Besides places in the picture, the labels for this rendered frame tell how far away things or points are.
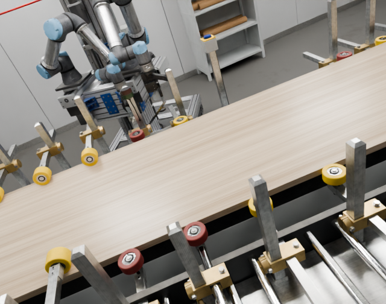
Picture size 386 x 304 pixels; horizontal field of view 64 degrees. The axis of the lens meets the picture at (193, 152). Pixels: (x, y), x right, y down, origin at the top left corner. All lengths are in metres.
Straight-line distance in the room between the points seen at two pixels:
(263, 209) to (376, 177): 0.67
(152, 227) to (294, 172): 0.55
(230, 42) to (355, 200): 4.13
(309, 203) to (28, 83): 3.88
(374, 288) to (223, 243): 0.49
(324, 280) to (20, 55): 4.06
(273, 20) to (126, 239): 4.55
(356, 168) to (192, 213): 0.54
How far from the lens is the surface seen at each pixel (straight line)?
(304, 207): 1.28
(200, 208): 1.13
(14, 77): 4.53
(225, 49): 4.93
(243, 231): 1.22
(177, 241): 0.83
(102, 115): 2.63
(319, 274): 1.14
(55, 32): 2.18
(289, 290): 1.11
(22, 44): 4.43
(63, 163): 1.94
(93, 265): 0.85
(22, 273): 1.33
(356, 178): 0.97
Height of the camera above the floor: 1.68
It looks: 33 degrees down
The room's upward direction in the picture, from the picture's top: 20 degrees counter-clockwise
